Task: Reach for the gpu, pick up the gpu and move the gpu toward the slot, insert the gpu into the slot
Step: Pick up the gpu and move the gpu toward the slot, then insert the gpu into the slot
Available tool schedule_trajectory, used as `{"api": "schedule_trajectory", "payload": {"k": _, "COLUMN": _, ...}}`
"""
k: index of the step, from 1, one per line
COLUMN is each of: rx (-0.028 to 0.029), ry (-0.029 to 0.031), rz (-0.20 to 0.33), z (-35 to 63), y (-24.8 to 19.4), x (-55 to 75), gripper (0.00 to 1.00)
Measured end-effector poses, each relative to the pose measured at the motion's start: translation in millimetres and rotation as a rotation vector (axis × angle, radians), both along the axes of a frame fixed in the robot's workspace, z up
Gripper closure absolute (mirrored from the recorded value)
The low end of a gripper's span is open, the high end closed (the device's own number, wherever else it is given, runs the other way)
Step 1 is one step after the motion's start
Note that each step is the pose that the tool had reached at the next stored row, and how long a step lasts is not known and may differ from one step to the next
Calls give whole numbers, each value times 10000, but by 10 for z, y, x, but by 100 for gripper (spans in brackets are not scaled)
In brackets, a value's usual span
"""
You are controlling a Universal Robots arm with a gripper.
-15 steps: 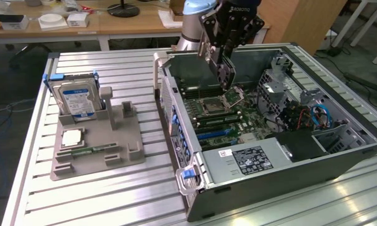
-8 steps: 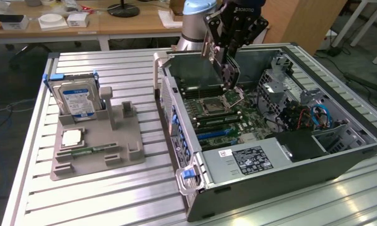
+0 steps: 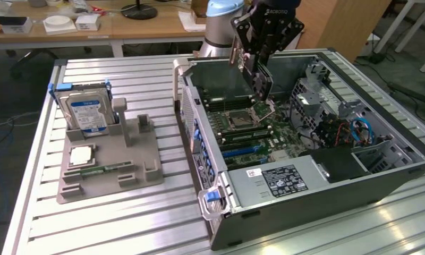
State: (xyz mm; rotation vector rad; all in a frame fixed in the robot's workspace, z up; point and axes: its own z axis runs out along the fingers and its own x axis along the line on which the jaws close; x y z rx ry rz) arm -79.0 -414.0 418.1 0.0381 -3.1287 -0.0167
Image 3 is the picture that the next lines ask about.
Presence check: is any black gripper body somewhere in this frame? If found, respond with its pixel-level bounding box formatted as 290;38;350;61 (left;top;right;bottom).
249;0;300;43

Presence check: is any hard disk with blue caddy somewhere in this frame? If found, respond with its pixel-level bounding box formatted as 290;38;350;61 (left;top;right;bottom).
48;79;120;138

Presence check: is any grey parts rack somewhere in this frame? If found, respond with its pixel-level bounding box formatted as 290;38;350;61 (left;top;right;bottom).
56;97;165;205

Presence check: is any white table frame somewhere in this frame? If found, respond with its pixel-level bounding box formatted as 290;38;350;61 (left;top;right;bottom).
373;0;425;72

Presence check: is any black gpu with metal bracket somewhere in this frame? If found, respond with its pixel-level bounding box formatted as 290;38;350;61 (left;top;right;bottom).
228;34;274;102

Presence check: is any black lamp base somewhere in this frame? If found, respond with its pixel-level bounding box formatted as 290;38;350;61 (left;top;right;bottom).
121;0;158;20

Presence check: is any brown cardboard box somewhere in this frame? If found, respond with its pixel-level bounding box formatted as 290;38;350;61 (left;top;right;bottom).
190;0;210;18

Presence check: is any red wire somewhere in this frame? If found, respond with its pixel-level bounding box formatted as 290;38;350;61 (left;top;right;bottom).
334;121;352;147

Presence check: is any wooden desk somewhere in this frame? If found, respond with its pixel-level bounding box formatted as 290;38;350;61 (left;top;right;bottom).
0;0;305;51

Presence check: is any black chair base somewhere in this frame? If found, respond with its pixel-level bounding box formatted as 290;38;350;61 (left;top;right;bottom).
6;47;93;78

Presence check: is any metal socket cover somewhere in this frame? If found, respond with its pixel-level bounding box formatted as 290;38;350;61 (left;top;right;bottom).
250;99;278;118

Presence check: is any silver metal drive cage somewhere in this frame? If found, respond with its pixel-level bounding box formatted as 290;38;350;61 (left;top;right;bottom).
289;76;342;122

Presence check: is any wooden cabinet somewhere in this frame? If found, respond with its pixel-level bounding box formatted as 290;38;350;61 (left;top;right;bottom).
297;0;393;62

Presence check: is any silver disk bay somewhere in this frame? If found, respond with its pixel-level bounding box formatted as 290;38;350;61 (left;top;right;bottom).
350;138;416;175

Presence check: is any white paper stack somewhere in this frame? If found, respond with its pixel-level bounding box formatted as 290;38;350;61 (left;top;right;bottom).
177;11;208;32

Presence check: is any blue expansion slot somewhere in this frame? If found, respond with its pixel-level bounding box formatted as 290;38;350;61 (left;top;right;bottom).
221;145;264;158

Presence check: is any dark installed RAM stick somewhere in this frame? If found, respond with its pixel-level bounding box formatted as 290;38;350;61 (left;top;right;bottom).
220;126;274;143

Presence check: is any silver CPU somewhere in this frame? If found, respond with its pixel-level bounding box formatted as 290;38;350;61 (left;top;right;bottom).
69;147;94;164

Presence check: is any blue case latch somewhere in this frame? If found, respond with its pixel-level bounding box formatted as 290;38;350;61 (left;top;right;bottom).
205;191;222;204

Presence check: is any blue wire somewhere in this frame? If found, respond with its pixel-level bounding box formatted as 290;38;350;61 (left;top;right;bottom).
350;118;377;146

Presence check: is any small white labelled box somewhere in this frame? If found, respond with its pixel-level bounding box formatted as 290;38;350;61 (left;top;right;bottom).
74;14;102;31

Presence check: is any grey power supply unit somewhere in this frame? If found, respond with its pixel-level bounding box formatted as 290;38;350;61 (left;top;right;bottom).
220;155;332;208

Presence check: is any green RAM stick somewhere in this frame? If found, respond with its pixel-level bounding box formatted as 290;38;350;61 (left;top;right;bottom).
64;161;132;176

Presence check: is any green motherboard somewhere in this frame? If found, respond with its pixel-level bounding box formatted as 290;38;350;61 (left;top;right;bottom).
197;89;312;171

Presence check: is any black open PC case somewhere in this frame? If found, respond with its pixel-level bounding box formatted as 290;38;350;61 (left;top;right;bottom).
172;52;425;252

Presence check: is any CPU socket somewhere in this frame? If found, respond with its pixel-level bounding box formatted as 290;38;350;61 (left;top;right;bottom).
226;110;260;131

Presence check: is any white box with black lid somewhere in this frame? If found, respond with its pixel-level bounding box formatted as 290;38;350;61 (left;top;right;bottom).
0;16;33;35

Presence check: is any white round container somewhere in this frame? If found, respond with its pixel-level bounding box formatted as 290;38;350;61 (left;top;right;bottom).
42;15;78;35

